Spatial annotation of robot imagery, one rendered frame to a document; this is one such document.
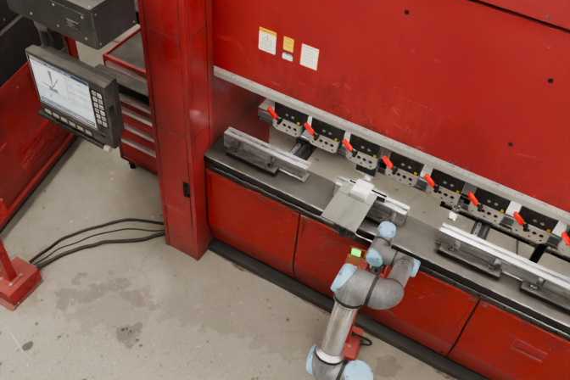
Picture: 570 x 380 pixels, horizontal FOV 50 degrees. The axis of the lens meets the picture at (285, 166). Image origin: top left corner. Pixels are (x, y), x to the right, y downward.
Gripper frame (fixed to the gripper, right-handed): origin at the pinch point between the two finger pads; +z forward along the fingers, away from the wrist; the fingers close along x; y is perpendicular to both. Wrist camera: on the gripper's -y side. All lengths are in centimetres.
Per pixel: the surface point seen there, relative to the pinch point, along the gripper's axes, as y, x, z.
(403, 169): 32, 1, -39
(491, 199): 26, -38, -44
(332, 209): 16.2, 27.2, -14.5
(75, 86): -1, 142, -70
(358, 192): 31.4, 18.7, -13.2
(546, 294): 14, -76, -5
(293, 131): 40, 57, -33
